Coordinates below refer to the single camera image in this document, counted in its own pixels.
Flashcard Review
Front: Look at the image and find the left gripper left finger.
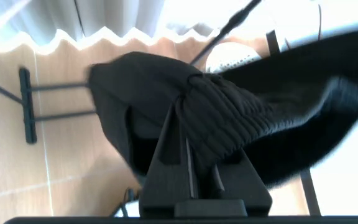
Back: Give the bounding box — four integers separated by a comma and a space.
138, 105, 196, 218

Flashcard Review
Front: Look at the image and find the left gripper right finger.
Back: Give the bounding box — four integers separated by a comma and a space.
194, 148, 273, 218

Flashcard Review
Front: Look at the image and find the black garment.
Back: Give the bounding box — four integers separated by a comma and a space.
86, 26, 358, 188

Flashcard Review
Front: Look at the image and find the white laundry basket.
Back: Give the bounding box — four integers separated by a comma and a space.
204, 41, 262, 74

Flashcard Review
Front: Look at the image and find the black clothes rack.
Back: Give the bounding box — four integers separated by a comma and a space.
0, 0, 263, 145

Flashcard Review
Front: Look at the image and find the beige curtain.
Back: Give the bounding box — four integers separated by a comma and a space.
0, 0, 221, 48

